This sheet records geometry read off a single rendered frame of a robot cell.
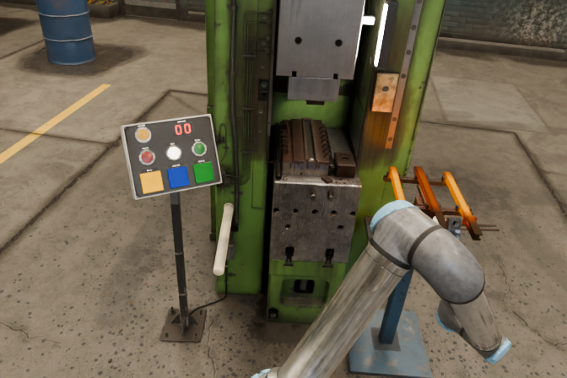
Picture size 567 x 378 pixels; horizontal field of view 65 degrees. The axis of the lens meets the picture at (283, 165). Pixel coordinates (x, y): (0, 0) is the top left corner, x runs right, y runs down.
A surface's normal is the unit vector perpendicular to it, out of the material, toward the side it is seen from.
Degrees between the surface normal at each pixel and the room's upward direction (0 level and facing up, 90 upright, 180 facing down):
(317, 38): 90
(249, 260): 90
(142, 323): 0
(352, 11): 90
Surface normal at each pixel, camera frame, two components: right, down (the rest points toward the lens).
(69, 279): 0.06, -0.85
